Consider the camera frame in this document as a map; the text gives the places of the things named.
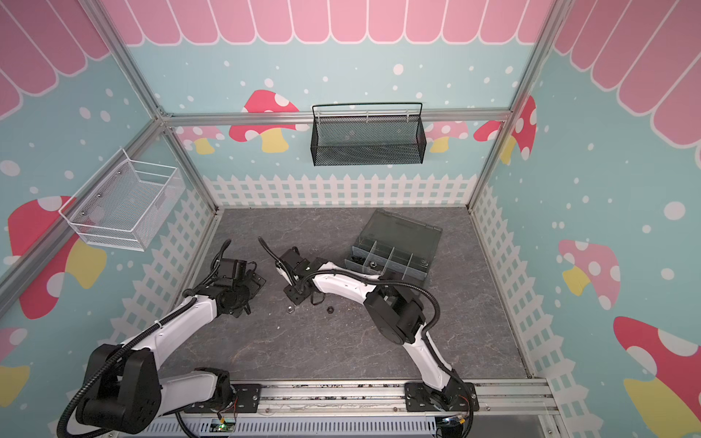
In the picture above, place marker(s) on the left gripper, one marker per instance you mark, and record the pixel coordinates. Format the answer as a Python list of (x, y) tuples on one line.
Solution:
[(254, 288)]

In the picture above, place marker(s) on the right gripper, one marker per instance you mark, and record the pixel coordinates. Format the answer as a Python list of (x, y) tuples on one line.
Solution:
[(287, 291)]

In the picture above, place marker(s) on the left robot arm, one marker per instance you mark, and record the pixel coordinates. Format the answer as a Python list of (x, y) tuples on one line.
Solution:
[(122, 390)]

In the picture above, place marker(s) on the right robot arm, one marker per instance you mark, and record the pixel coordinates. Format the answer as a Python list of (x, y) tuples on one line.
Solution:
[(401, 311)]

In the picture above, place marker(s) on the green compartment organizer box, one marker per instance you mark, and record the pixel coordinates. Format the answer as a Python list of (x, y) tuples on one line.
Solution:
[(395, 246)]

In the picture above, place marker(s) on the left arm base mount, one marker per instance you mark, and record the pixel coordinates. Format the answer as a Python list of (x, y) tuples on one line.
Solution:
[(243, 398)]

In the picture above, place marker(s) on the white wire mesh basket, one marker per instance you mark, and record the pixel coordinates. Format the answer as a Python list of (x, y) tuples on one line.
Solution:
[(126, 205)]

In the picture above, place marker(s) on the black wire mesh basket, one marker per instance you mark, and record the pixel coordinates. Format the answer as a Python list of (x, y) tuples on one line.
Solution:
[(370, 133)]

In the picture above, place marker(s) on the aluminium rail frame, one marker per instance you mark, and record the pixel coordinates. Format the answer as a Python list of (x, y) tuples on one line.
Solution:
[(371, 408)]

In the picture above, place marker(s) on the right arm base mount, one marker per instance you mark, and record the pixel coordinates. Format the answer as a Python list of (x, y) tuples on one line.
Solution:
[(456, 397)]

